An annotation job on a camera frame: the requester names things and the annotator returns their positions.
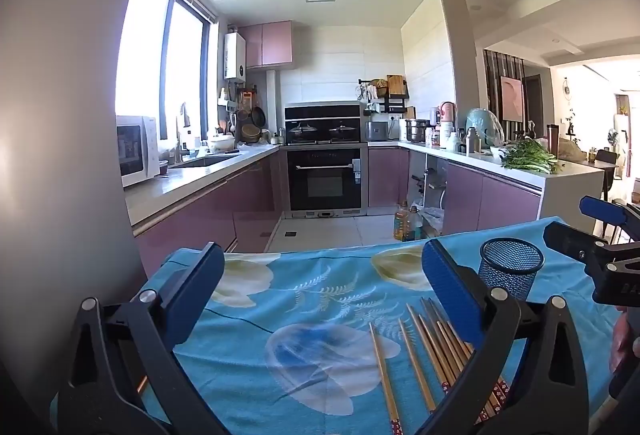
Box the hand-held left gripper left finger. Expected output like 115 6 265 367
56 242 226 435

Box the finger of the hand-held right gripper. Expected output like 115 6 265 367
580 196 640 244
542 221 640 307

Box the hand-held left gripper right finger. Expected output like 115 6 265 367
415 239 593 435

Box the bunch of wooden chopsticks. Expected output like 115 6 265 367
406 297 511 422

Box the black mesh utensil holder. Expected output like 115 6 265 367
477 237 545 303

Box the person's right hand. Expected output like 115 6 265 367
610 307 640 373

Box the black chair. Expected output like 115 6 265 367
595 149 621 203

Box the purple kitchen base cabinet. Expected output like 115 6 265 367
132 150 286 266
368 146 543 236

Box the yellow cooking oil bottle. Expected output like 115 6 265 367
393 200 412 242

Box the bunch of green vegetables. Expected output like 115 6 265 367
500 138 563 175

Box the blue floral tablecloth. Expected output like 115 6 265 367
50 215 626 435

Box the pale green covered fan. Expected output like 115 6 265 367
466 108 506 151

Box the white microwave oven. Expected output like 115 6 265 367
116 115 161 188

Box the steel sink faucet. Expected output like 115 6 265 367
175 102 191 163

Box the steel stock pot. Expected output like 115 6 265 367
405 118 432 143

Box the black built-in oven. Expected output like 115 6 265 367
285 146 369 218

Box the pink kettle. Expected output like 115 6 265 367
439 101 457 133

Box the black pot with glass lid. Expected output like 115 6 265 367
289 122 319 141
328 122 358 141

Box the black integrated stove hood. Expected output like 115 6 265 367
284 101 369 147

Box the kitchen window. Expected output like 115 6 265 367
116 0 218 143

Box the pink wall picture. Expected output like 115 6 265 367
500 76 525 122

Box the black wall rack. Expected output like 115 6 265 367
358 78 410 113

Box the white wall water heater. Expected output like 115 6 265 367
224 34 247 82

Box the pink wall cabinet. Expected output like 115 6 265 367
237 20 293 70

